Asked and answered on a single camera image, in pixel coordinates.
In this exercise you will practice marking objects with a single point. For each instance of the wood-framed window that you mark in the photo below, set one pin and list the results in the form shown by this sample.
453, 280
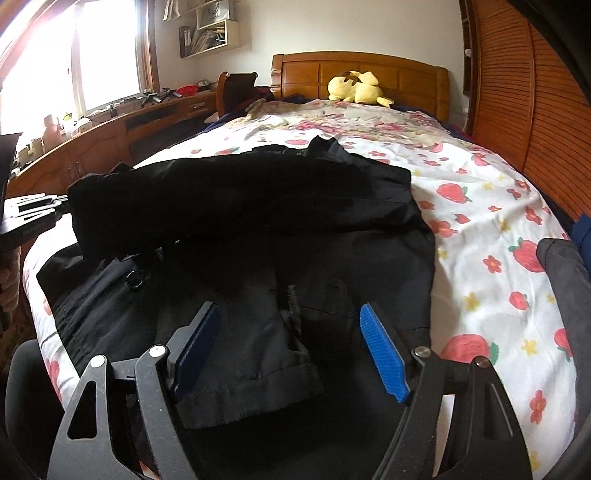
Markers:
92, 55

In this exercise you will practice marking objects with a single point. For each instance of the yellow plush toy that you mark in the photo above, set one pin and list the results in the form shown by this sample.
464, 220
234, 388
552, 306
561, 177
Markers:
355, 90

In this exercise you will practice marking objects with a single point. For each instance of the pink kettle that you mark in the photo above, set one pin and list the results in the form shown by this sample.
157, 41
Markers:
52, 129

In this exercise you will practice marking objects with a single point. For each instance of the white paper bag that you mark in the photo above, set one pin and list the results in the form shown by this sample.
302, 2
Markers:
212, 7

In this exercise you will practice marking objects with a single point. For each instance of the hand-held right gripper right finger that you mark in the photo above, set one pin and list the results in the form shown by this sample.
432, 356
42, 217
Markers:
383, 355

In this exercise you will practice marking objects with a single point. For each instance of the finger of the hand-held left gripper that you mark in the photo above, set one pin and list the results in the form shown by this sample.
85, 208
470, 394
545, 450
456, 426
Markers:
37, 205

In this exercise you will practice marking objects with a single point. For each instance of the person's left hand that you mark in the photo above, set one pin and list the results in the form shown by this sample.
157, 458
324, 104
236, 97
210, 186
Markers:
10, 286

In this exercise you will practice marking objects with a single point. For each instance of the wooden chair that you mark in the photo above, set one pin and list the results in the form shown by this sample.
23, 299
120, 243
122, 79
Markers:
235, 92

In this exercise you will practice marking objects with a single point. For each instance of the black double-breasted coat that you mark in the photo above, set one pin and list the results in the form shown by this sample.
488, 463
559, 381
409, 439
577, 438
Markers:
277, 207

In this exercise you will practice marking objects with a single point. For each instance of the folded grey garment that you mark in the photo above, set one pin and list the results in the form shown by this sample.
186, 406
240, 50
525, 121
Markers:
565, 281

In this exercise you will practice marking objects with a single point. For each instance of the stack of books and papers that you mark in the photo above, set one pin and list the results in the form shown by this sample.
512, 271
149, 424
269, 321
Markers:
205, 39

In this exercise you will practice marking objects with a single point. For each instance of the dark open side shelf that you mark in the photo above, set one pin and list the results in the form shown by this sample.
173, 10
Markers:
466, 46

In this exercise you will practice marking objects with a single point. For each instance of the red bowl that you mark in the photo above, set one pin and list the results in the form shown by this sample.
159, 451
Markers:
188, 90

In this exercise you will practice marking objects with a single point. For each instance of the black folded tripod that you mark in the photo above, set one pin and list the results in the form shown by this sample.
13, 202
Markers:
154, 98

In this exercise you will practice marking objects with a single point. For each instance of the long wooden desk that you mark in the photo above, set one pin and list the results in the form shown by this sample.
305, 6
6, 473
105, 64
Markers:
101, 138

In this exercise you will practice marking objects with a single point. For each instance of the folded navy garment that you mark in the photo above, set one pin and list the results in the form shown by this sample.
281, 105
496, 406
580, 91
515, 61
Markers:
582, 235

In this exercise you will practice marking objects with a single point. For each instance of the wooden slatted wardrobe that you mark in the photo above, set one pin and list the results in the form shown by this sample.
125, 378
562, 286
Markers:
526, 92

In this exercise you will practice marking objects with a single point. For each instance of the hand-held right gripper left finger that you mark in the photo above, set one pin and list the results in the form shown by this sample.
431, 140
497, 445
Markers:
196, 350

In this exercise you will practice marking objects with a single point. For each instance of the bed with floral sheet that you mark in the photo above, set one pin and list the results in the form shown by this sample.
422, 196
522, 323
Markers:
485, 221

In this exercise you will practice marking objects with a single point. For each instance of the wooden bed headboard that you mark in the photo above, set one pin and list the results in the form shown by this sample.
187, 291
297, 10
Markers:
304, 76

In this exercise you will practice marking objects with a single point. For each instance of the white wall shelf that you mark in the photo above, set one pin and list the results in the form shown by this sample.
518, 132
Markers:
233, 34

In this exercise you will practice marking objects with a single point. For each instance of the beige floral quilt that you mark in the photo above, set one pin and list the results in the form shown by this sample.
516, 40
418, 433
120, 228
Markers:
351, 122

